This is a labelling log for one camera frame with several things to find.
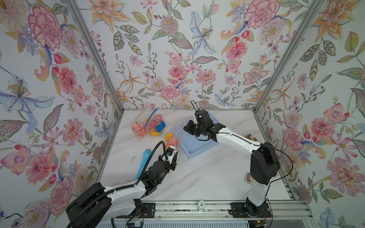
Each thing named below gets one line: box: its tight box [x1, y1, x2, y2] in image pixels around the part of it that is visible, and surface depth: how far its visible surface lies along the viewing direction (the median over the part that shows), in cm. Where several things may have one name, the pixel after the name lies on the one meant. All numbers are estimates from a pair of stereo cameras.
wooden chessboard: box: [245, 133, 258, 142], surface depth 103 cm
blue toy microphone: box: [135, 148, 152, 181], surface depth 93 cm
